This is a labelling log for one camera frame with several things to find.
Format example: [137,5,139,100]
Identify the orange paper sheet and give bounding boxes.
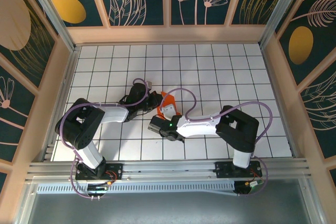
[156,90,182,120]

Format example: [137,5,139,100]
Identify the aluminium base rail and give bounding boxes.
[25,157,312,183]

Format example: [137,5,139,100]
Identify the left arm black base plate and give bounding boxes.
[75,163,124,182]

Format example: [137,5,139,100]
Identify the grey slotted cable duct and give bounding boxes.
[36,180,238,196]

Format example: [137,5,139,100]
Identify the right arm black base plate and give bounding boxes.
[214,161,263,179]

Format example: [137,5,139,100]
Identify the aluminium side rail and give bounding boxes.
[43,47,79,162]
[262,47,300,159]

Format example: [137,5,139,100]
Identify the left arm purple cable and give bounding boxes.
[60,78,150,200]

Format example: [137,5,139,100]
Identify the black electronics board with wires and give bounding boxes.
[233,179,265,198]
[86,181,110,200]

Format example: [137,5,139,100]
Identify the aluminium frame post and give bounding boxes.
[20,0,79,53]
[258,0,309,49]

